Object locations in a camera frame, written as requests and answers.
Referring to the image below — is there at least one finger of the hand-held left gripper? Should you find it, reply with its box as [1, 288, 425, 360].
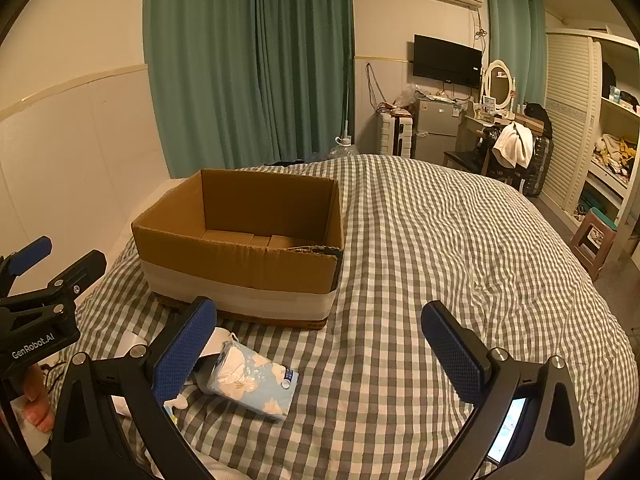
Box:
[0, 251, 108, 320]
[0, 236, 54, 297]

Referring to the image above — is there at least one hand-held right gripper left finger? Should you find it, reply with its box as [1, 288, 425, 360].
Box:
[50, 296, 221, 480]

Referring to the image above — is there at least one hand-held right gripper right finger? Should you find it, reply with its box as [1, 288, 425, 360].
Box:
[420, 300, 587, 480]

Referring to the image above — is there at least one blue floral tissue pack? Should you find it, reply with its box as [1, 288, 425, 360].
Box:
[207, 342, 300, 421]

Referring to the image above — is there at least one brown cardboard box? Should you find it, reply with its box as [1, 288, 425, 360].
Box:
[131, 168, 346, 331]

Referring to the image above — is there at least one person's left hand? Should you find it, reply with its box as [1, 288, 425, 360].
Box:
[19, 364, 55, 435]

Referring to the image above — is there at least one smartphone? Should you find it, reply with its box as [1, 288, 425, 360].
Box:
[486, 396, 533, 465]

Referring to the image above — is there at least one green checked blanket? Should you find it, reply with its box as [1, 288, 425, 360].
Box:
[50, 154, 628, 480]

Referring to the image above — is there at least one dark chair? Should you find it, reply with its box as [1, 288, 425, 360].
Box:
[442, 125, 551, 196]

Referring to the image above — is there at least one white towel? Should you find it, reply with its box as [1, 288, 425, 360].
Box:
[492, 122, 535, 170]

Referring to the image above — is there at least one silver small fridge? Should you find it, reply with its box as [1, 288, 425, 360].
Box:
[414, 97, 463, 165]

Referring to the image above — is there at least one white suitcase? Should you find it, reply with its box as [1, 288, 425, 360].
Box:
[377, 111, 416, 157]

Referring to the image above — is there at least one cream dressing table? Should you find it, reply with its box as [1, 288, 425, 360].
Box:
[462, 110, 516, 161]

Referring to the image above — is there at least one clear water jug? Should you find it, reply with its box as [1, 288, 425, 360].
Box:
[327, 134, 360, 160]

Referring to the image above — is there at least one green curtain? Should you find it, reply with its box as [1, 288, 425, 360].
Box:
[255, 0, 356, 161]
[142, 0, 281, 178]
[487, 0, 547, 111]

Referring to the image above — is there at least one black bag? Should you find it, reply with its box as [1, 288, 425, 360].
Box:
[525, 102, 551, 126]

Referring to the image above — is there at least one yellow white clothes pile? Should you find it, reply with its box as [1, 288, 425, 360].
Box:
[592, 132, 638, 176]

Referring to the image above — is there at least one clear plastic bag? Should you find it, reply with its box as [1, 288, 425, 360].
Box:
[397, 85, 426, 111]

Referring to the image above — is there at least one white pole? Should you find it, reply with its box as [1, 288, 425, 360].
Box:
[342, 75, 353, 141]

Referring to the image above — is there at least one cream wardrobe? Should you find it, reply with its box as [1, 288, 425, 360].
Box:
[540, 27, 640, 241]

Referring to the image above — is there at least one white oval mirror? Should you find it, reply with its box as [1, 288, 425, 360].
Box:
[481, 59, 516, 116]

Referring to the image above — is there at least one hanging wall cable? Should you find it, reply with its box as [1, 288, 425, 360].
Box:
[366, 62, 388, 111]

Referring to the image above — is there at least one black wall television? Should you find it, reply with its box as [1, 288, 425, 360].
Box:
[413, 34, 483, 88]

